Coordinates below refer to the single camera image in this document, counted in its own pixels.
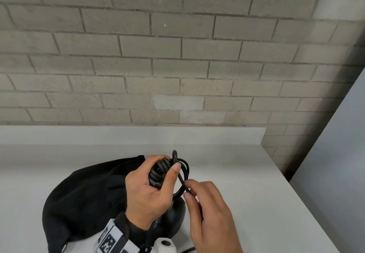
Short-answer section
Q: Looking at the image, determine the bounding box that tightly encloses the person's left hand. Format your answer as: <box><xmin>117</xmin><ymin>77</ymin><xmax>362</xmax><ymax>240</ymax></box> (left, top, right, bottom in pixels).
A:
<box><xmin>125</xmin><ymin>154</ymin><xmax>182</xmax><ymax>231</ymax></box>

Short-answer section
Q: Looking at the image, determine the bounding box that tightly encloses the wrist strap with marker tags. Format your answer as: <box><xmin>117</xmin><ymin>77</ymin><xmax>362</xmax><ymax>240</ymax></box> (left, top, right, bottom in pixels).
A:
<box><xmin>94</xmin><ymin>219</ymin><xmax>129</xmax><ymax>253</ymax></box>

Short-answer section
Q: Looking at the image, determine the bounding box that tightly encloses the black cable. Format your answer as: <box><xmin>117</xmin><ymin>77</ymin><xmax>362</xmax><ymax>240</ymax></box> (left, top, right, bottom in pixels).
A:
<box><xmin>148</xmin><ymin>150</ymin><xmax>192</xmax><ymax>200</ymax></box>

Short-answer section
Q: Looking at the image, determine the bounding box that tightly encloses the black cloth bag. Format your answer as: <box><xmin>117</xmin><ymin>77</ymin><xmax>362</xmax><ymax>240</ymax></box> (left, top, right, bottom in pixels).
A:
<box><xmin>42</xmin><ymin>155</ymin><xmax>146</xmax><ymax>252</ymax></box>

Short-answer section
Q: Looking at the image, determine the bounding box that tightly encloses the person's right hand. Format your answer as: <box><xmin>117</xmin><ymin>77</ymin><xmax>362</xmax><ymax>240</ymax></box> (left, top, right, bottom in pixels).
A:
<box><xmin>183</xmin><ymin>180</ymin><xmax>243</xmax><ymax>253</ymax></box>

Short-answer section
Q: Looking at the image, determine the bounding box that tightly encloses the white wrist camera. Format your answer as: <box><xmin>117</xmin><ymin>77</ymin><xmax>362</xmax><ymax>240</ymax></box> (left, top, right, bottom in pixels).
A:
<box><xmin>153</xmin><ymin>237</ymin><xmax>179</xmax><ymax>253</ymax></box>

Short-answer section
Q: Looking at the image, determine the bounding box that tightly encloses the black round device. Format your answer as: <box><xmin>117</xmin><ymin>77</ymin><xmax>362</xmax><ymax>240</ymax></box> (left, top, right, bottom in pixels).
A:
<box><xmin>150</xmin><ymin>195</ymin><xmax>186</xmax><ymax>239</ymax></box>

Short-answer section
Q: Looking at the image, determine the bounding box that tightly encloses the person's left forearm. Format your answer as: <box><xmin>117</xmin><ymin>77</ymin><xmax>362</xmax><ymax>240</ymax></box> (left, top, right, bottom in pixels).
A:
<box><xmin>114</xmin><ymin>211</ymin><xmax>153</xmax><ymax>253</ymax></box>

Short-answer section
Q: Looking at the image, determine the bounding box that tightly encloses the grey cabinet side panel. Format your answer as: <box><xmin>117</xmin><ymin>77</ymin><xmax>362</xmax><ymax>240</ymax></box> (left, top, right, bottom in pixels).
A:
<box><xmin>289</xmin><ymin>67</ymin><xmax>365</xmax><ymax>253</ymax></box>

